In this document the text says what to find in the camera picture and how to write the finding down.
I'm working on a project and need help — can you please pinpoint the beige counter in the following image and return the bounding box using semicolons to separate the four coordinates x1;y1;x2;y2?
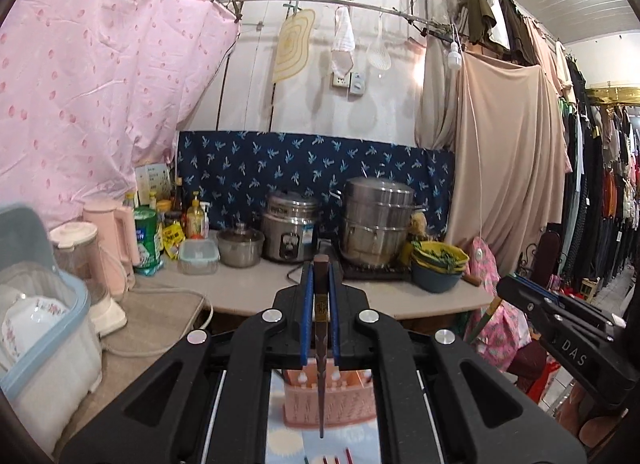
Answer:
135;229;493;320

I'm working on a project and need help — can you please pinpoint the person's right forearm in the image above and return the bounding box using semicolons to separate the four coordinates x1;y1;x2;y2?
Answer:
567;384;631;464

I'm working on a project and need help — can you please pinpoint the brown chopstick gold band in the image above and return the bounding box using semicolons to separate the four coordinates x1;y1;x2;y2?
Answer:
314;254;331;440

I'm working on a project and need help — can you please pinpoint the large steel steamer pot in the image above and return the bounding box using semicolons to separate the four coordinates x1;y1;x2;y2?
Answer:
340;176;418;267

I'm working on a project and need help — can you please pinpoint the stack of blue yellow bowls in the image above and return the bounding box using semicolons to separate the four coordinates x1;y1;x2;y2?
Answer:
411;240;470;293

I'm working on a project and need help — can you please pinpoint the pink dotted curtain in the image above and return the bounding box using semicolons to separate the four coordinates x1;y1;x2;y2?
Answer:
0;0;241;230

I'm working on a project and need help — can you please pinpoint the black metal chair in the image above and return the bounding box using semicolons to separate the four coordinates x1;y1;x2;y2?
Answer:
537;229;563;290

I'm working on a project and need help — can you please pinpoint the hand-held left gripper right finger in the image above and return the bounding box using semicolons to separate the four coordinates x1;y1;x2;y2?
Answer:
327;261;586;464

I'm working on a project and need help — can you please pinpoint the olive hanging garment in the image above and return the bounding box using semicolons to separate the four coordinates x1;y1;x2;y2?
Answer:
467;0;501;45

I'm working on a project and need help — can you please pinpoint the wood grain shelf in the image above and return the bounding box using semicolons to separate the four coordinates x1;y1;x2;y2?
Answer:
50;284;213;455

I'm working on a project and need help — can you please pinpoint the small steel pot with lid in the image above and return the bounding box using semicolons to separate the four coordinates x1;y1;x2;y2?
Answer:
217;223;265;267

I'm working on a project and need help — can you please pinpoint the blue floral cloth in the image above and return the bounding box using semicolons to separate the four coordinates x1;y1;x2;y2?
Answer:
177;131;456;245

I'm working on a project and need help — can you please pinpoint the clear lidded food container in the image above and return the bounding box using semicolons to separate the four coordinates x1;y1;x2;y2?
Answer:
177;239;221;275

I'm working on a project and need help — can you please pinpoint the yellow pump bottle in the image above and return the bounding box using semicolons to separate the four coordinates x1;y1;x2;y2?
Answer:
186;201;210;240

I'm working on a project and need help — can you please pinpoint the beige curtain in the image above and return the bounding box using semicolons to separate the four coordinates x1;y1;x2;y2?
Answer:
445;51;571;275

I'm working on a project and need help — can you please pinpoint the pink perforated utensil basket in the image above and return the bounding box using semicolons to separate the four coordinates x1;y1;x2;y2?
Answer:
282;368;377;429

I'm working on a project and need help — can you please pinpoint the green canister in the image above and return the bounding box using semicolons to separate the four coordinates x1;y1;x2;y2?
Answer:
134;208;163;275

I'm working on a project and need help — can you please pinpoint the white carton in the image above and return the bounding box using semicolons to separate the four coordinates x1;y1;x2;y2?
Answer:
135;164;173;205

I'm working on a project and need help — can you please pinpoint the white dish drainer teal lid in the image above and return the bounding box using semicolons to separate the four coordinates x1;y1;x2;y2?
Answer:
0;204;103;445

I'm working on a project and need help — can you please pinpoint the steel rice cooker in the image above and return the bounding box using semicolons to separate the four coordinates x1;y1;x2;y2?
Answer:
262;190;320;263

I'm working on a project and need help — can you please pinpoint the pink electric kettle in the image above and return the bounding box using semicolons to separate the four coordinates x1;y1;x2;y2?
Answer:
82;199;142;290

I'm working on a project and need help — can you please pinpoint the yellow hanging cutting mat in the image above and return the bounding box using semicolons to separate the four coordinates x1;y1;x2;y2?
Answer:
272;9;317;85

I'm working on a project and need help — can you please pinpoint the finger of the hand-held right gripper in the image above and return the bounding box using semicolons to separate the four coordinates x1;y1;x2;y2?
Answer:
520;276;627;330
495;274;556;340

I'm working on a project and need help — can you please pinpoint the white power cord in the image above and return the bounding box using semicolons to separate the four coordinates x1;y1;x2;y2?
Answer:
102;289;215;359

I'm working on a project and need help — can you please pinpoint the cream hanging cloth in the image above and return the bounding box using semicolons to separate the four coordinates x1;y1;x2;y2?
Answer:
415;0;461;150

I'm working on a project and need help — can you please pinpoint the yellow snack packet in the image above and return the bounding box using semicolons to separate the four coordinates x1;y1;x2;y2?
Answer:
162;223;187;260

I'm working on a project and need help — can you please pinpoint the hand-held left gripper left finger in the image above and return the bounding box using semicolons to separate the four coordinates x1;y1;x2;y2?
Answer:
60;261;316;464

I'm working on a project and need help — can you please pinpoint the white hanging skimmer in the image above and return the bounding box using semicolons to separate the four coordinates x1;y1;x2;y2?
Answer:
367;14;393;70

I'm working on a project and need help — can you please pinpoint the floral white bowl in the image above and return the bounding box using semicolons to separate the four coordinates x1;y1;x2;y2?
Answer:
0;294;68;360

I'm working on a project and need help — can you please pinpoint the red plastic stool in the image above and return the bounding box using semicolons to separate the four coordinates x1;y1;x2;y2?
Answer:
515;339;561;405

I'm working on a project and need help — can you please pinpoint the row of hanging clothes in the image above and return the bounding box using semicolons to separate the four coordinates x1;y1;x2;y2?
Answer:
500;0;640;295

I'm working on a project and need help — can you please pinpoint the pink floral cloth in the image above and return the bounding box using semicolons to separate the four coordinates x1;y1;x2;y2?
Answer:
465;239;531;370

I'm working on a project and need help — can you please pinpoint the green chopstick gold band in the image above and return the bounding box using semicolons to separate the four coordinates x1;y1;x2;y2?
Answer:
467;295;502;345

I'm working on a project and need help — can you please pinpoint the white hanging cloth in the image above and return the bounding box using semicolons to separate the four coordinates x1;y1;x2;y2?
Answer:
330;6;356;76

